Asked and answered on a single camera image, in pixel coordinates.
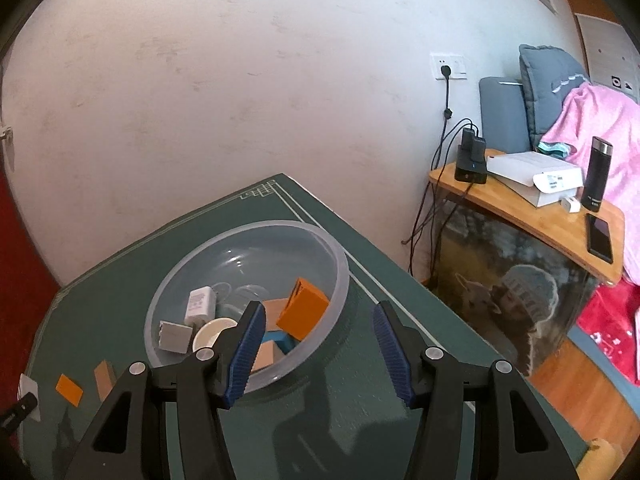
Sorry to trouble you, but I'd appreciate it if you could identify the grey quilted pillow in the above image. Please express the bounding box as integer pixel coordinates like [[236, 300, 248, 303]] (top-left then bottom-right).
[[518, 44, 591, 148]]

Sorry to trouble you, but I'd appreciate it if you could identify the white wall outlet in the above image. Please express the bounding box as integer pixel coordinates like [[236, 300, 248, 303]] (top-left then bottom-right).
[[431, 52, 468, 81]]

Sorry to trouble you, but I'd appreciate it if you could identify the orange tile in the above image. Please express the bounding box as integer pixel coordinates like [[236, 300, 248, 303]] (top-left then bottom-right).
[[55, 373, 84, 407]]

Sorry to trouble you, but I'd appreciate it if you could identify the white tile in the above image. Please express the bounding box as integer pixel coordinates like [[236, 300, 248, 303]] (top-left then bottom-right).
[[17, 374, 40, 421]]

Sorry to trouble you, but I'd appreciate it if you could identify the black phone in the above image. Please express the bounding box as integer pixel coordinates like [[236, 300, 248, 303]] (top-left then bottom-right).
[[585, 213, 614, 264]]

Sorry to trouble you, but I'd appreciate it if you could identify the black thermos bottle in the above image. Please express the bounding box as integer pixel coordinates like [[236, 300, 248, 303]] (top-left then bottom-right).
[[580, 136, 614, 212]]

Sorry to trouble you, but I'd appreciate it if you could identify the printed picture panel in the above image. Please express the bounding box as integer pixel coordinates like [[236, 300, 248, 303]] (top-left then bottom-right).
[[430, 199, 598, 378]]

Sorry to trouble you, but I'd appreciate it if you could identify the orange box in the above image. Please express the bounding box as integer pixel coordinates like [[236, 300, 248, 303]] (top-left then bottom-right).
[[276, 277, 331, 341]]

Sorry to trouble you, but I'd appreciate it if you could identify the black power cable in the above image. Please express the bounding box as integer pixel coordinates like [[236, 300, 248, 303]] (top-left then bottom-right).
[[402, 67, 481, 281]]

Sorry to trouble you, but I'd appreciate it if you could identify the white power adapter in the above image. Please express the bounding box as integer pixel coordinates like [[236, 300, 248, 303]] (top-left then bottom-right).
[[185, 286, 217, 327]]

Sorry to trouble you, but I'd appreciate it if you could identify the curved wooden shelf board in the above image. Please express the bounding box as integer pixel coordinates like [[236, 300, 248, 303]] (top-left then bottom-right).
[[429, 149, 626, 283]]

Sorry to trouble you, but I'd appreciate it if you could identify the clear plastic bowl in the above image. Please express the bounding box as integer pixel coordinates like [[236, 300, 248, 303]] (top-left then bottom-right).
[[144, 220, 350, 395]]

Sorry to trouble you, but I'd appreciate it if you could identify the red cloth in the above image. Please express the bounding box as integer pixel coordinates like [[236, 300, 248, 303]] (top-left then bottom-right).
[[0, 175, 61, 411]]

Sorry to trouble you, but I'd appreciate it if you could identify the grey block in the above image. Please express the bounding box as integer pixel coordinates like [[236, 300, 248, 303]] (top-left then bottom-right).
[[157, 321, 194, 353]]

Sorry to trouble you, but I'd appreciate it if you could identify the black battery charger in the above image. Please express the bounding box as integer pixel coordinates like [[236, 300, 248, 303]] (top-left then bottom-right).
[[454, 128, 488, 184]]

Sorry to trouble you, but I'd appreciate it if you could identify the pink blanket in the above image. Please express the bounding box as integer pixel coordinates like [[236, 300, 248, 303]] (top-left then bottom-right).
[[540, 82, 640, 286]]

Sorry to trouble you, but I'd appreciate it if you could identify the flat blue-grey cushion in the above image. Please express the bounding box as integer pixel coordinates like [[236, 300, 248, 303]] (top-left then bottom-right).
[[479, 76, 531, 153]]

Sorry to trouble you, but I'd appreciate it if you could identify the tan fuzzy object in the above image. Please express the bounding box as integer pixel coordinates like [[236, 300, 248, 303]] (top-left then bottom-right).
[[587, 439, 616, 480]]

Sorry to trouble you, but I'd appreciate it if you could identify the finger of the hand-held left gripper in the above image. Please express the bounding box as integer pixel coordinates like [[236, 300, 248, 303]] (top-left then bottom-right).
[[0, 392, 39, 433]]

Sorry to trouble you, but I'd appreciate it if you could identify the wooden block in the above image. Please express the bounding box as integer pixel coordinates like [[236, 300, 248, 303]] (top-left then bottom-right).
[[251, 341, 286, 373]]

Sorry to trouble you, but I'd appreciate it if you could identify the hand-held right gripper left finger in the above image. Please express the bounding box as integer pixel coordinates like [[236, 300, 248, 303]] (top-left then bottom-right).
[[65, 300, 267, 480]]

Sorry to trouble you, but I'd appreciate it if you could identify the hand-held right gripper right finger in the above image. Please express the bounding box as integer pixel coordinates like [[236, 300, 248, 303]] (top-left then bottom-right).
[[372, 300, 578, 480]]

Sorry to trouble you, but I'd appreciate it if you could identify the white tape roll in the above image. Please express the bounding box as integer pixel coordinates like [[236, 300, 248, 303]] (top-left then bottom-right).
[[192, 317, 240, 353]]

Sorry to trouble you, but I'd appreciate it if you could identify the white cardboard box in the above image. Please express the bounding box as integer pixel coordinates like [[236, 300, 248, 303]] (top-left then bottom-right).
[[486, 151, 583, 208]]

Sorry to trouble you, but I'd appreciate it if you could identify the wooden tile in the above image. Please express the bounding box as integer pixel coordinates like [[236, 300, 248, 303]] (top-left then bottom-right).
[[93, 360, 117, 403]]

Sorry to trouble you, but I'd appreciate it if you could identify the blue block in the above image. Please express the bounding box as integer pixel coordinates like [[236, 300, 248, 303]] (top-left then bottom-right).
[[262, 331, 293, 356]]

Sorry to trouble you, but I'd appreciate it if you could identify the red printed blanket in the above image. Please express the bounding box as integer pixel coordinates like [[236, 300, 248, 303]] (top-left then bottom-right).
[[575, 280, 640, 386]]

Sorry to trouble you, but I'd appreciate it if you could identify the grey orange cabinet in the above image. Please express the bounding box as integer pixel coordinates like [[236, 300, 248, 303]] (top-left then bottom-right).
[[557, 0, 640, 103]]

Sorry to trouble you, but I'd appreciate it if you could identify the teal cloth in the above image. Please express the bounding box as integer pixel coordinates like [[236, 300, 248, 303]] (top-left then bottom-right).
[[537, 141, 573, 161]]

